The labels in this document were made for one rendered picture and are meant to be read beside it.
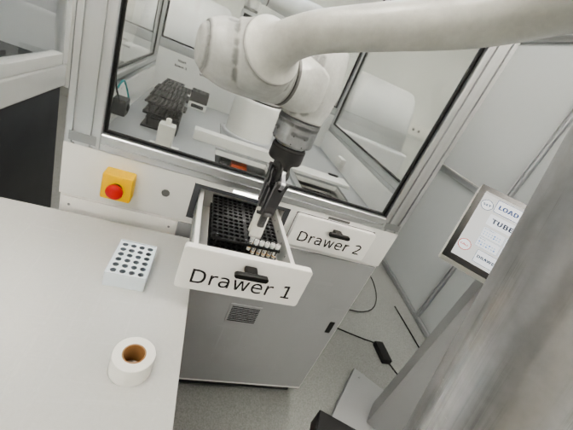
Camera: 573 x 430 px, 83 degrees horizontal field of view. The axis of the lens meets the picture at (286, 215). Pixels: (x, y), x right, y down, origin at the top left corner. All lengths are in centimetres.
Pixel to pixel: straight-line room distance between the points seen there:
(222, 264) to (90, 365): 28
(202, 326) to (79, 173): 66
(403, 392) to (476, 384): 142
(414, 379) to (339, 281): 57
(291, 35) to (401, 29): 14
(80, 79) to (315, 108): 55
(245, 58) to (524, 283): 45
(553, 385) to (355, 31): 40
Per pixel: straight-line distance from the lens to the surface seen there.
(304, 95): 62
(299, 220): 100
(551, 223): 21
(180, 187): 94
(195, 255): 69
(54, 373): 68
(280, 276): 74
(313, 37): 48
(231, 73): 55
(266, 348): 141
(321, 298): 125
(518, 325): 21
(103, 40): 89
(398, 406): 169
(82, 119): 94
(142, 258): 84
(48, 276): 83
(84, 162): 97
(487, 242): 126
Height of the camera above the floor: 132
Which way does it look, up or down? 25 degrees down
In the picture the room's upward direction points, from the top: 24 degrees clockwise
